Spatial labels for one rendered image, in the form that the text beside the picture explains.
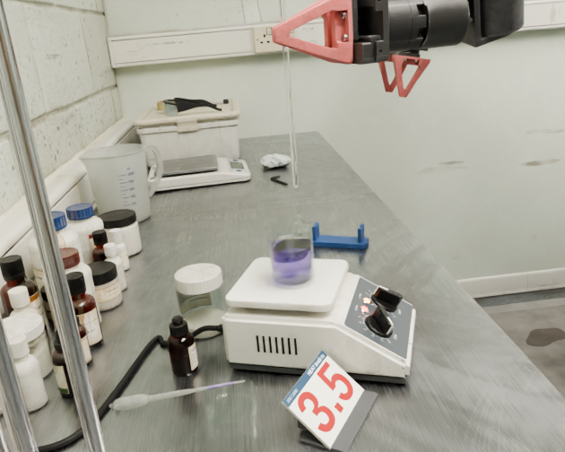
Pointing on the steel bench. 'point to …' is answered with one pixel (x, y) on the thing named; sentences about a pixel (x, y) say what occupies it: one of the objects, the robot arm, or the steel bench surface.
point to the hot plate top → (253, 276)
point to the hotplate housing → (309, 341)
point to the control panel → (356, 318)
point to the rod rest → (340, 239)
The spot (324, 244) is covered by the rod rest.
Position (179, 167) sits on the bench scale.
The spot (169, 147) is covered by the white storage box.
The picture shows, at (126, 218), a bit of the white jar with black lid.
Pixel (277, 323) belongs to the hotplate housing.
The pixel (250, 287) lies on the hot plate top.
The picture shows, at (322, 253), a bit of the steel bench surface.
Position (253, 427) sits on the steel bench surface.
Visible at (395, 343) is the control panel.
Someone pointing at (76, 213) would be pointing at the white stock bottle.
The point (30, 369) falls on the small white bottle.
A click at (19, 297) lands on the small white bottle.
